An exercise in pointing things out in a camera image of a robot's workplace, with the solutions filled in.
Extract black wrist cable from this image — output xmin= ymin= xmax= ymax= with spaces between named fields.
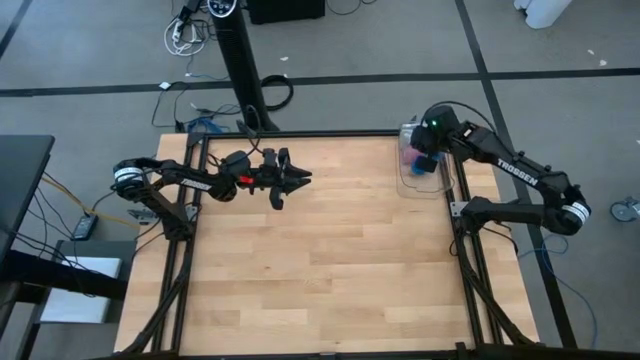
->
xmin=208 ymin=104 xmax=264 ymax=169
xmin=422 ymin=100 xmax=496 ymax=134

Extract black aluminium table frame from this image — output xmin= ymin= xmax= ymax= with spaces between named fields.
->
xmin=117 ymin=128 xmax=544 ymax=360

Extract black power adapter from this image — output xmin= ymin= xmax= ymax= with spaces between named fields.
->
xmin=72 ymin=214 xmax=99 ymax=241

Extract black desk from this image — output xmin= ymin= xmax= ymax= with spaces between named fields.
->
xmin=0 ymin=133 xmax=130 ymax=360

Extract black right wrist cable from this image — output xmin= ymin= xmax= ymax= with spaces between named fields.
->
xmin=422 ymin=100 xmax=496 ymax=134

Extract short blue cable bundle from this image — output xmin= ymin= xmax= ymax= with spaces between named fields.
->
xmin=187 ymin=117 xmax=221 ymax=134

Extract white plastic container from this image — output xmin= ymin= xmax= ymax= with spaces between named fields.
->
xmin=513 ymin=0 xmax=574 ymax=30

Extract white power strip with cables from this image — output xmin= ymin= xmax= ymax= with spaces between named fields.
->
xmin=163 ymin=17 xmax=206 ymax=57

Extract grey caster wheel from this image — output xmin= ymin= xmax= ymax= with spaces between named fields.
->
xmin=609 ymin=197 xmax=640 ymax=224

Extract yellow floor cable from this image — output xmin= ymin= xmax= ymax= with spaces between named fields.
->
xmin=42 ymin=174 xmax=141 ymax=231

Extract white panel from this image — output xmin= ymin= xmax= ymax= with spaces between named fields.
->
xmin=39 ymin=257 xmax=124 ymax=324

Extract black computer case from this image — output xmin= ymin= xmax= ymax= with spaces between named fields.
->
xmin=247 ymin=0 xmax=326 ymax=25

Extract black coiled cable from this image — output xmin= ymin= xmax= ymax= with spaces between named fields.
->
xmin=260 ymin=74 xmax=295 ymax=112

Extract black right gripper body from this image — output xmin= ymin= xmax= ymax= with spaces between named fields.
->
xmin=410 ymin=124 xmax=445 ymax=175

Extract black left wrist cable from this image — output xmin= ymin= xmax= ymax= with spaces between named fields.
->
xmin=208 ymin=104 xmax=264 ymax=169

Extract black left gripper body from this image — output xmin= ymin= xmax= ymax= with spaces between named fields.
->
xmin=252 ymin=147 xmax=296 ymax=211

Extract clear plastic container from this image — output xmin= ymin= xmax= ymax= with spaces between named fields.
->
xmin=397 ymin=123 xmax=457 ymax=199

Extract blue elastic bandage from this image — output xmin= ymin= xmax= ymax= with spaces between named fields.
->
xmin=410 ymin=149 xmax=447 ymax=177

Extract long thin floor cable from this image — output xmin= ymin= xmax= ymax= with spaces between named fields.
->
xmin=517 ymin=233 xmax=599 ymax=349

